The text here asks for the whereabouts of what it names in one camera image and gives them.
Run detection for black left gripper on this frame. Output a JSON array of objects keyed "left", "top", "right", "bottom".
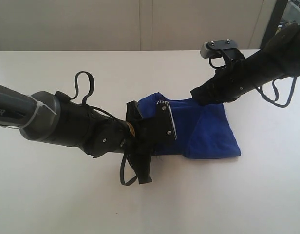
[{"left": 84, "top": 100, "right": 152, "bottom": 184}]

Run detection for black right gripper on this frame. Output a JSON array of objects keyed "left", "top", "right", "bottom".
[{"left": 190, "top": 57, "right": 257, "bottom": 105}]

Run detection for blue towel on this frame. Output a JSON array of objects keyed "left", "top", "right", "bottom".
[{"left": 138, "top": 92, "right": 241, "bottom": 159}]

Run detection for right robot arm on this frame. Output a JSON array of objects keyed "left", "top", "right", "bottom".
[{"left": 190, "top": 23, "right": 300, "bottom": 108}]

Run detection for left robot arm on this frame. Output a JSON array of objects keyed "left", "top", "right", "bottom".
[{"left": 0, "top": 85, "right": 153, "bottom": 186}]

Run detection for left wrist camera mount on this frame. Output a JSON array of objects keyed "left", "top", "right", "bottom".
[{"left": 142, "top": 101, "right": 177, "bottom": 144}]

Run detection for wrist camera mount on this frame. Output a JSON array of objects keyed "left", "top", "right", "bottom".
[
  {"left": 200, "top": 39, "right": 245, "bottom": 69},
  {"left": 142, "top": 101, "right": 177, "bottom": 144}
]

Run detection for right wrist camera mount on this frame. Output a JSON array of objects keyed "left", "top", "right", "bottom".
[{"left": 200, "top": 39, "right": 245, "bottom": 69}]

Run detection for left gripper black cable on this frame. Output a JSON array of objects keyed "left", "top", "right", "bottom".
[{"left": 69, "top": 71, "right": 96, "bottom": 103}]

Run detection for black window frame post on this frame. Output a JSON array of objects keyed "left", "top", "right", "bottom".
[{"left": 260, "top": 0, "right": 288, "bottom": 49}]

